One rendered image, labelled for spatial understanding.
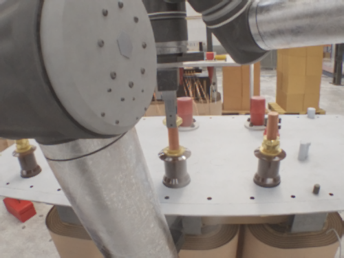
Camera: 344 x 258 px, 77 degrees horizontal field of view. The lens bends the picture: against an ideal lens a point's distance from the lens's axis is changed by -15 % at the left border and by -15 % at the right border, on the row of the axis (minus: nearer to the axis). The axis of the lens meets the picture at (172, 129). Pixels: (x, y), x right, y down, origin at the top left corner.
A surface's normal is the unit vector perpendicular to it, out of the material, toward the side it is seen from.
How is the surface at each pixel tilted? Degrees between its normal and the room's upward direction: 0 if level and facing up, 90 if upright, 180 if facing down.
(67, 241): 90
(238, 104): 90
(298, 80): 90
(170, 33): 90
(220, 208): 11
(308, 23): 107
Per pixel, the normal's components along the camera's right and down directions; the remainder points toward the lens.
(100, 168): 0.39, 0.35
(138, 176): 0.86, 0.05
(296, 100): -0.08, 0.36
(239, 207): -0.10, -0.85
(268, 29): -0.72, 0.54
